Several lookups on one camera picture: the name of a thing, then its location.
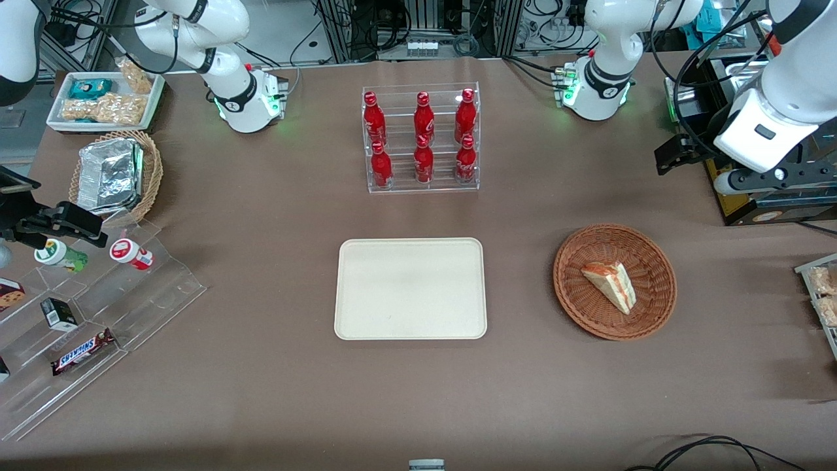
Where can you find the grey box at table edge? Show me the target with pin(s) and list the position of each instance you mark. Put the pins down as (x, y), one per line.
(426, 465)

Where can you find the white rectangular snack tray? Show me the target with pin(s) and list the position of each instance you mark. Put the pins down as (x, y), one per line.
(59, 98)

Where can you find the small black carton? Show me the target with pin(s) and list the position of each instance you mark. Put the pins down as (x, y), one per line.
(59, 314)

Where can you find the black food warmer appliance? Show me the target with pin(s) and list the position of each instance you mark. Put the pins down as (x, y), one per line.
(739, 209)

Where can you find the white power strip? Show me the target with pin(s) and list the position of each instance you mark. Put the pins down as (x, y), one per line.
(422, 47)

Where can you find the Snickers chocolate bar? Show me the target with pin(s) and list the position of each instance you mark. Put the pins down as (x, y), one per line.
(84, 352)

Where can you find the chocolate cookie box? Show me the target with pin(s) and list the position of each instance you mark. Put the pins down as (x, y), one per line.
(10, 294)

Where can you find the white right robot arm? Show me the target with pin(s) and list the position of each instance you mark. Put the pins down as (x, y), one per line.
(196, 39)

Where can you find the red white drink bottle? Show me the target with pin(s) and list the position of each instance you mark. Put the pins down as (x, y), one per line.
(131, 254)

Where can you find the clear acrylic stepped display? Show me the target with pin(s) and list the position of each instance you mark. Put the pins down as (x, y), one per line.
(150, 294)

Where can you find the green white drink bottle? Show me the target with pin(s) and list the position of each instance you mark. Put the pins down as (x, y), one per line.
(59, 255)

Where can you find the teal cardboard box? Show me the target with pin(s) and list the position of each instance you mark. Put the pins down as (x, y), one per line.
(716, 19)

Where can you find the clear bag of snacks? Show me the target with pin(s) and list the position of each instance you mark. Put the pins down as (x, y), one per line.
(828, 311)
(824, 280)

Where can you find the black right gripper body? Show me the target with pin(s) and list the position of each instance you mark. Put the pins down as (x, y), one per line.
(19, 221)

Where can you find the triangular sandwich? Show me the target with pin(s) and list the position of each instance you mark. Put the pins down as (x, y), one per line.
(611, 284)

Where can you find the small clear peanut bag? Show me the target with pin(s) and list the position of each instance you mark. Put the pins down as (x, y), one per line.
(136, 77)

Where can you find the light tan wicker basket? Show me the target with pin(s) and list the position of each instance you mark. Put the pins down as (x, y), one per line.
(152, 171)

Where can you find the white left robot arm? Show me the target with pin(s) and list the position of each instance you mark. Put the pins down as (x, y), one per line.
(605, 39)

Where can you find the clear acrylic bottle rack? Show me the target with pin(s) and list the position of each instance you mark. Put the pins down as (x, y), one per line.
(399, 137)

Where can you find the brown wicker basket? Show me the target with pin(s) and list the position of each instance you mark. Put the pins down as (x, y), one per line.
(575, 288)

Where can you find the teal snack packet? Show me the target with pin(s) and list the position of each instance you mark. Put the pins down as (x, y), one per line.
(90, 88)

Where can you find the white tray with metal rim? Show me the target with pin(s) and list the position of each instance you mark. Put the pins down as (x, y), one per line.
(832, 337)

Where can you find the cream plastic tray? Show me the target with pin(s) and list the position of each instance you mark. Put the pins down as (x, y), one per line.
(410, 288)

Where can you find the large clear peanut bag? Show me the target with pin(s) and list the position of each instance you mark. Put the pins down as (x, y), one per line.
(108, 110)

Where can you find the red cola bottle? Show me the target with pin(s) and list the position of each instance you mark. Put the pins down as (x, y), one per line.
(424, 118)
(374, 118)
(465, 163)
(424, 163)
(381, 167)
(465, 116)

